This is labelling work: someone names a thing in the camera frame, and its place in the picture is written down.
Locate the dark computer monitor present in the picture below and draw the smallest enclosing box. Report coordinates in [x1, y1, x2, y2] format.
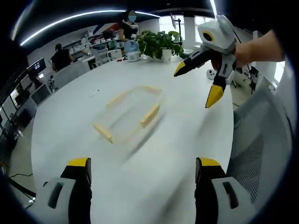
[27, 58, 46, 75]

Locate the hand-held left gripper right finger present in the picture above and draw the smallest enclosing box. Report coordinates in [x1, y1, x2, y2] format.
[194, 157, 257, 224]

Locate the long curved ceiling light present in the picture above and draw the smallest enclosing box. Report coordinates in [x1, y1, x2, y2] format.
[20, 9, 159, 46]

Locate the black monitor stand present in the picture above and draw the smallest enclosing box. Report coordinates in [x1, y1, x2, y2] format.
[170, 11, 185, 45]

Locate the grey mesh office chair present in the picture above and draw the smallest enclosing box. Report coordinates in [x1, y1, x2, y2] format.
[228, 86, 292, 203]

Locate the person's right hand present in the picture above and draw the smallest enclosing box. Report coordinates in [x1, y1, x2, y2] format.
[234, 40, 255, 69]

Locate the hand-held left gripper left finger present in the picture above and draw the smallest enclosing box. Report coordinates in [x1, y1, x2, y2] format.
[43, 157, 93, 224]

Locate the white jug with blue top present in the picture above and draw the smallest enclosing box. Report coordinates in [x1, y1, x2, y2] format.
[123, 39, 141, 63]

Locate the clear box with plastic buckles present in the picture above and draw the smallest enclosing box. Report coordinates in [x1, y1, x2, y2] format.
[92, 85, 164, 144]

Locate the short ceiling light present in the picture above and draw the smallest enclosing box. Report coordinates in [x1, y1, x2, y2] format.
[209, 0, 217, 17]

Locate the green potted plant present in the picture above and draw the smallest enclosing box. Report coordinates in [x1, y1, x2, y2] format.
[135, 30, 185, 60]

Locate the white plant pot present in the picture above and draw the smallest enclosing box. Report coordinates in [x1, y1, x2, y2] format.
[161, 48, 172, 63]

